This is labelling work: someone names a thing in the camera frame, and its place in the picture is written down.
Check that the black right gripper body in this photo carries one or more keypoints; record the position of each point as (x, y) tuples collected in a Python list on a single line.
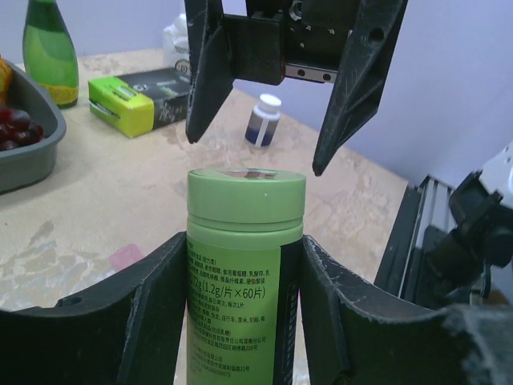
[(275, 40)]

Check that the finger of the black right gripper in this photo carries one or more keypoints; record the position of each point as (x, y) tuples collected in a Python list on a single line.
[(209, 57), (361, 76)]

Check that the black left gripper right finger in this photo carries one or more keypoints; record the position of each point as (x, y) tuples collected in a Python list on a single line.
[(356, 333)]

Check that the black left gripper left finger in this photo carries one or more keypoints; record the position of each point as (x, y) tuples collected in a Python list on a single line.
[(123, 330)]

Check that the pink weekly pill organizer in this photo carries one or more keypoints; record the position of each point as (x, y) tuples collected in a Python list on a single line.
[(126, 256)]

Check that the green pill bottle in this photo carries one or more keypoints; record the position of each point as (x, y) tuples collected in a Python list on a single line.
[(244, 244)]

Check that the white cap pill bottle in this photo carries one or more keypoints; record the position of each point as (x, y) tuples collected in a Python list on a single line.
[(263, 121)]

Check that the black green razor box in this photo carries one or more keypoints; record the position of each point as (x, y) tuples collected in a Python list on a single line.
[(138, 103)]

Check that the green glass bottle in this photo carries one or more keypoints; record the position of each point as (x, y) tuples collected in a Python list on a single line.
[(48, 52)]

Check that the grey fruit tray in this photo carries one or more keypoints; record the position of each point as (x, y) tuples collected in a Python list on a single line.
[(29, 165)]

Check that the dark red grape bunch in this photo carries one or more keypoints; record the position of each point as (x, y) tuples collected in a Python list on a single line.
[(18, 130)]

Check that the black mounting base plate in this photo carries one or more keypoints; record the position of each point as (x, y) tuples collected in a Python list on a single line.
[(422, 207)]

